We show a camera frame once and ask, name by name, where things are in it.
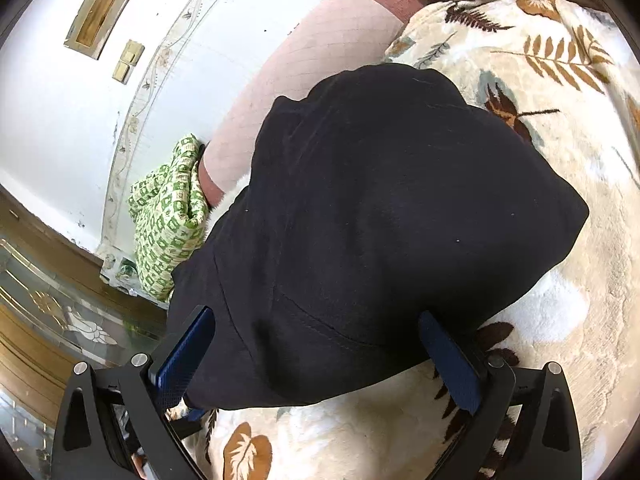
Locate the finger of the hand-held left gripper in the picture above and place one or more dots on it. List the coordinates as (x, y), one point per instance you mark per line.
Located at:
(192, 417)

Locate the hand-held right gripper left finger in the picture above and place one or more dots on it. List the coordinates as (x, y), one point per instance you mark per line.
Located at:
(182, 360)

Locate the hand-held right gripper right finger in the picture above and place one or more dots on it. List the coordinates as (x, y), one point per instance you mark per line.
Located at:
(455, 365)

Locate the black coat white fur collar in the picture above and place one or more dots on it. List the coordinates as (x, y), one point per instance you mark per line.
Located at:
(375, 210)

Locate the clear plastic bag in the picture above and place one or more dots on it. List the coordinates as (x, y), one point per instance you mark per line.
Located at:
(119, 272)

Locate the green patterned cloth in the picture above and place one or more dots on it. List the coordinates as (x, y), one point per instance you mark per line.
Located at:
(165, 230)

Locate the cream leaf-print blanket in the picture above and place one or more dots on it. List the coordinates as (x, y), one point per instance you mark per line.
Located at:
(575, 310)

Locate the wooden glass door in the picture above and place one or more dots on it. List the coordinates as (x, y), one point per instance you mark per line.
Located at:
(50, 310)

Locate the pink bolster cushion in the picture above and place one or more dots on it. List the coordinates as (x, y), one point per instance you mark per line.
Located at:
(310, 60)

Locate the brass wall switch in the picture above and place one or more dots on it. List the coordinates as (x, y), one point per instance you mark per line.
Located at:
(133, 51)
(123, 71)

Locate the gold framed wall plaque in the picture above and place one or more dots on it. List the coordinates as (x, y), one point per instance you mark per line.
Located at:
(97, 20)

